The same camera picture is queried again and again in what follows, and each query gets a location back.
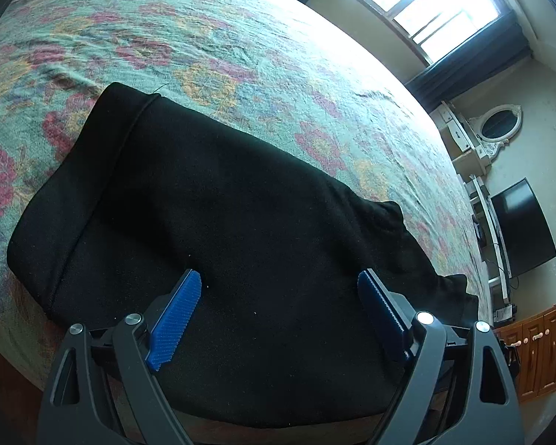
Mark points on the black television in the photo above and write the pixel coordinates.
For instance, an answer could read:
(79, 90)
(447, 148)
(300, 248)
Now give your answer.
(521, 227)

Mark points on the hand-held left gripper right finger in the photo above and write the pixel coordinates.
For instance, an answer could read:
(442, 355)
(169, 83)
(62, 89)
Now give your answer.
(380, 315)

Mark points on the white television stand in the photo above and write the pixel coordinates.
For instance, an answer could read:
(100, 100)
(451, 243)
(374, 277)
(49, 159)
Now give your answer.
(495, 250)

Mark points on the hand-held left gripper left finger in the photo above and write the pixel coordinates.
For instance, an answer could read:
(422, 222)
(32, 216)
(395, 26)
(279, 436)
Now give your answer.
(176, 315)

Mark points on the cream dressing table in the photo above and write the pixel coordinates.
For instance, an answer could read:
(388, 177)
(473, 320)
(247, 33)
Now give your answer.
(456, 141)

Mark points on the black pants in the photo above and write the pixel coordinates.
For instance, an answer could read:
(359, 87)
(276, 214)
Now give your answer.
(236, 218)

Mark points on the floral bedspread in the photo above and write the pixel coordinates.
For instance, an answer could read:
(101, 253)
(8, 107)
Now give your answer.
(213, 32)

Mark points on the brown wooden cabinet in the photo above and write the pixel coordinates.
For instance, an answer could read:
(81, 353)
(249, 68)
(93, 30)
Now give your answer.
(537, 357)

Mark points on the white oval vanity mirror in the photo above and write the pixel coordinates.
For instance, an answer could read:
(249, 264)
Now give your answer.
(498, 125)

